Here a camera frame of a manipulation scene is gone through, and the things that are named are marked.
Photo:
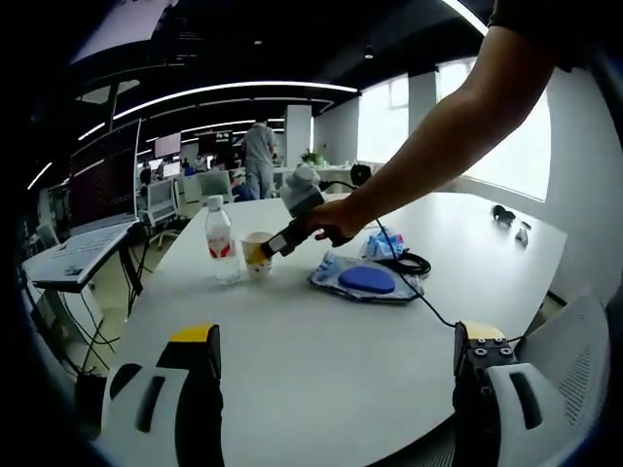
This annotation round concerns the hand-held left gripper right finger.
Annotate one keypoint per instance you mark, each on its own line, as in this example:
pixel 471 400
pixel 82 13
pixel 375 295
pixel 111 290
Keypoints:
pixel 474 413

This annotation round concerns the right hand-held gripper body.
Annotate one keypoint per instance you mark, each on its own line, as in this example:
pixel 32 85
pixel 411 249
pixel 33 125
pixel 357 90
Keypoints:
pixel 302 194

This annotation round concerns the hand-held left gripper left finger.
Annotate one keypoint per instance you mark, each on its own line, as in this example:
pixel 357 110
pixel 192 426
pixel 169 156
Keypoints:
pixel 199 413

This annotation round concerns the white paper cup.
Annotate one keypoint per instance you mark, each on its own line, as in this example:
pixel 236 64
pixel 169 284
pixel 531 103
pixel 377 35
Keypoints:
pixel 258 270

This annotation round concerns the clear water bottle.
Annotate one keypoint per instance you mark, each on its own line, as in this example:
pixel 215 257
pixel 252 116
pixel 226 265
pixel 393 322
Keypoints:
pixel 220 243

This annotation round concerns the wet wipes pack blue lid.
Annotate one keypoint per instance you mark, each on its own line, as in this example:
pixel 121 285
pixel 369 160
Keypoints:
pixel 365 279

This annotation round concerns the blue tissue pack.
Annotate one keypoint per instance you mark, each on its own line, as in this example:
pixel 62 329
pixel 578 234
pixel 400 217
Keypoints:
pixel 377 245

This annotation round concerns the potted plant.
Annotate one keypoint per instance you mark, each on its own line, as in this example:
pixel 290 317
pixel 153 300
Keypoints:
pixel 310 158

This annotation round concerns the black chair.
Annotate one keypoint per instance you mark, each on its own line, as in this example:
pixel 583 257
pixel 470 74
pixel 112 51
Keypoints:
pixel 361 174

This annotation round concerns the white mesh office chair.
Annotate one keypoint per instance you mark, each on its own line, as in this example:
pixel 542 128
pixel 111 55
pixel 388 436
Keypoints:
pixel 579 370

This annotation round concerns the ceiling light strip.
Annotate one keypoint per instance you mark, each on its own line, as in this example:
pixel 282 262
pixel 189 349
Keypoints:
pixel 267 85

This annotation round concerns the white table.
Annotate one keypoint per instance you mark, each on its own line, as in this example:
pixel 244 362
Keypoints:
pixel 316 365

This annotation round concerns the small grey object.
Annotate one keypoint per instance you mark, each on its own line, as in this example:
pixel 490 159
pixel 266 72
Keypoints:
pixel 523 237

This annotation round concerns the silver laptop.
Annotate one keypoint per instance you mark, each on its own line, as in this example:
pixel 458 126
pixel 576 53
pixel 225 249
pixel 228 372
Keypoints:
pixel 102 180

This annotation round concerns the person's black shirt sleeve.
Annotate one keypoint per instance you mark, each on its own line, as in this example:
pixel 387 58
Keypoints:
pixel 545 24

